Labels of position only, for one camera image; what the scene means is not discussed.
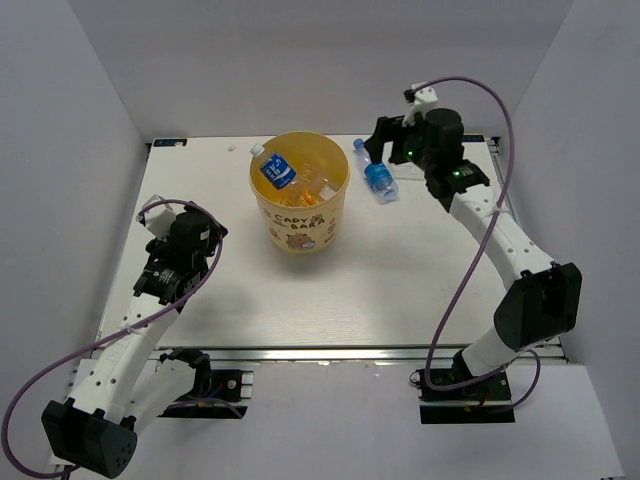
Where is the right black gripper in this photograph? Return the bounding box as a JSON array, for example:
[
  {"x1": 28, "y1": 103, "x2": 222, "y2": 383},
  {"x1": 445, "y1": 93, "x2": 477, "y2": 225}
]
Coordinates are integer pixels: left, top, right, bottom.
[{"x1": 361, "y1": 115, "x2": 434, "y2": 173}]

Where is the blue label water bottle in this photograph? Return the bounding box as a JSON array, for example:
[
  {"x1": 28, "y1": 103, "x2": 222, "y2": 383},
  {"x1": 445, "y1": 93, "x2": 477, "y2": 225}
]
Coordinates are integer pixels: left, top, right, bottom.
[{"x1": 353, "y1": 138, "x2": 399, "y2": 204}]

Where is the orange plastic bottle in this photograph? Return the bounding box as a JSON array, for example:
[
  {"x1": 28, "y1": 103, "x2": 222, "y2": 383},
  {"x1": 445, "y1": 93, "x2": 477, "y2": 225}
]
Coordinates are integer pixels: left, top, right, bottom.
[{"x1": 279, "y1": 181, "x2": 326, "y2": 207}]

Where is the blue label bottle white cap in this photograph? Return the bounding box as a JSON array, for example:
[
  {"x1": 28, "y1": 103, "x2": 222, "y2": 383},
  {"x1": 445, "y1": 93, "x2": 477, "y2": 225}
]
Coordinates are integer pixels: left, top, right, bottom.
[{"x1": 250, "y1": 144, "x2": 297, "y2": 190}]

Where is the clear plastic bottle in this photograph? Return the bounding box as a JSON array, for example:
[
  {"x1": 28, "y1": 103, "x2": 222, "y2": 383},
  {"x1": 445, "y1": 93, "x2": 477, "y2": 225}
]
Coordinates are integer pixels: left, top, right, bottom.
[{"x1": 388, "y1": 163, "x2": 424, "y2": 182}]

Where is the clear bottle white label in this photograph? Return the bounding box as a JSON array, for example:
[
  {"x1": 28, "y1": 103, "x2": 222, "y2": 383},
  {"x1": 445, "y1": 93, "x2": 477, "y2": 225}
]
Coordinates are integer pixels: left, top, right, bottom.
[{"x1": 296, "y1": 162, "x2": 329, "y2": 192}]

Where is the small bottle yellow cap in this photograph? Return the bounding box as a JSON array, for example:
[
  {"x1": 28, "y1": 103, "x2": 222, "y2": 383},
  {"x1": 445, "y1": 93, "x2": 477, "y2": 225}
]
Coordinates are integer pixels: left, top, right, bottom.
[{"x1": 318, "y1": 184, "x2": 340, "y2": 201}]

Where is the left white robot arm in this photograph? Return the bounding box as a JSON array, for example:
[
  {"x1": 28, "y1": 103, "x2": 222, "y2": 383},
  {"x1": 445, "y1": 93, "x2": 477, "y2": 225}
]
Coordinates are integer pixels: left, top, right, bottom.
[{"x1": 42, "y1": 197, "x2": 228, "y2": 479}]

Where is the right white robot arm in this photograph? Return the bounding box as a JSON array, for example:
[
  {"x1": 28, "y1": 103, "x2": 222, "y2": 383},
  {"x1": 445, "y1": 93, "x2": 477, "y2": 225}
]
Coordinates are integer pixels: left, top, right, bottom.
[{"x1": 364, "y1": 108, "x2": 582, "y2": 399}]

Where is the yellow capybara plastic bin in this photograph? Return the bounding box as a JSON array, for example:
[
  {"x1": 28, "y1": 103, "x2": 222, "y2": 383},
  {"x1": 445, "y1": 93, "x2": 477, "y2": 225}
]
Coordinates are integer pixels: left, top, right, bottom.
[{"x1": 249, "y1": 132, "x2": 350, "y2": 254}]

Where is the right blue corner sticker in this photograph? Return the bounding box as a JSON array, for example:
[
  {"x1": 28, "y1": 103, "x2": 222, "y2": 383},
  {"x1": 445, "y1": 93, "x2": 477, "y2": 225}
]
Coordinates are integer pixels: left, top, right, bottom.
[{"x1": 463, "y1": 134, "x2": 485, "y2": 143}]

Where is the blue corner sticker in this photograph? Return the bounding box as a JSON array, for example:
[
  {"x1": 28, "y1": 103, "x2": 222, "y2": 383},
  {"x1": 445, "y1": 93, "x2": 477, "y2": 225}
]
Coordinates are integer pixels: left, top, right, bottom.
[
  {"x1": 463, "y1": 134, "x2": 485, "y2": 143},
  {"x1": 152, "y1": 138, "x2": 187, "y2": 148}
]

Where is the left blue corner sticker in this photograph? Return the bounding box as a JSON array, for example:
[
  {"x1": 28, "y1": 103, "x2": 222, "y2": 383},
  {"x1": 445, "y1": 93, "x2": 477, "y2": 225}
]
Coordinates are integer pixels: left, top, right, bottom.
[{"x1": 152, "y1": 138, "x2": 187, "y2": 148}]

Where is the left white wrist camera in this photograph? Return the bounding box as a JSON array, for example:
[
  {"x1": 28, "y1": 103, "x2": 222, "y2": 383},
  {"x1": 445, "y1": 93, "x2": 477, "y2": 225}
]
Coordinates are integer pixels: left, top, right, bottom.
[{"x1": 135, "y1": 204, "x2": 176, "y2": 241}]

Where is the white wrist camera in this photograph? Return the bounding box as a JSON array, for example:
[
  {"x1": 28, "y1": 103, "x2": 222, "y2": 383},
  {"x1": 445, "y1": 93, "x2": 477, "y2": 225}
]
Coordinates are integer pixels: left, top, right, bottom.
[
  {"x1": 402, "y1": 83, "x2": 438, "y2": 127},
  {"x1": 135, "y1": 204, "x2": 176, "y2": 241}
]

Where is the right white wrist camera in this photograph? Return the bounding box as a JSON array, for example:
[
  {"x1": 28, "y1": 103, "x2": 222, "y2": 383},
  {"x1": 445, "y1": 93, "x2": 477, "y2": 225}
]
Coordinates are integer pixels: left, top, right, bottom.
[{"x1": 402, "y1": 83, "x2": 438, "y2": 127}]

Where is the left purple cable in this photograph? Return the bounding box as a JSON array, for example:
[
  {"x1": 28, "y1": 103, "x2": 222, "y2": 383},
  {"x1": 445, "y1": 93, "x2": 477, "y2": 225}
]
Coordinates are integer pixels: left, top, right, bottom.
[{"x1": 0, "y1": 198, "x2": 225, "y2": 475}]

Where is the purple cable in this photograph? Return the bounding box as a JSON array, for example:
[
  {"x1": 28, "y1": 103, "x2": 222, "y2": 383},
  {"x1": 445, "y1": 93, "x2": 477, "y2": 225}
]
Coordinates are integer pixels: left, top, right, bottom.
[
  {"x1": 419, "y1": 75, "x2": 542, "y2": 416},
  {"x1": 0, "y1": 198, "x2": 225, "y2": 475}
]

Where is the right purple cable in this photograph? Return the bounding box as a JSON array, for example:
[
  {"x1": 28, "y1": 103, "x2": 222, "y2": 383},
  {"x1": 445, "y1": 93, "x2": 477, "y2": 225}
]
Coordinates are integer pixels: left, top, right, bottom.
[{"x1": 419, "y1": 75, "x2": 542, "y2": 416}]

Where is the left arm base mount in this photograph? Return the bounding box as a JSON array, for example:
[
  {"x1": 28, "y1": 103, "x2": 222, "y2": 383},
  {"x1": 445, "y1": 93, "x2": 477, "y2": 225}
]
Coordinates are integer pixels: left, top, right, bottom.
[{"x1": 159, "y1": 348, "x2": 254, "y2": 420}]

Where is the aluminium table front rail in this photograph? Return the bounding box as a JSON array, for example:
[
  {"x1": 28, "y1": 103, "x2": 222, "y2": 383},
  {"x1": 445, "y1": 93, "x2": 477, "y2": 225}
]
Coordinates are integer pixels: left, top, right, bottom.
[{"x1": 154, "y1": 344, "x2": 476, "y2": 364}]

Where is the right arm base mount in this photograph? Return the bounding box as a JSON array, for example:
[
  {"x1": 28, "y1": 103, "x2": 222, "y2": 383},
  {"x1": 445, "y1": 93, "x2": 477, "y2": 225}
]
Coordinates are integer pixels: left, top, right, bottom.
[{"x1": 409, "y1": 369, "x2": 515, "y2": 425}]

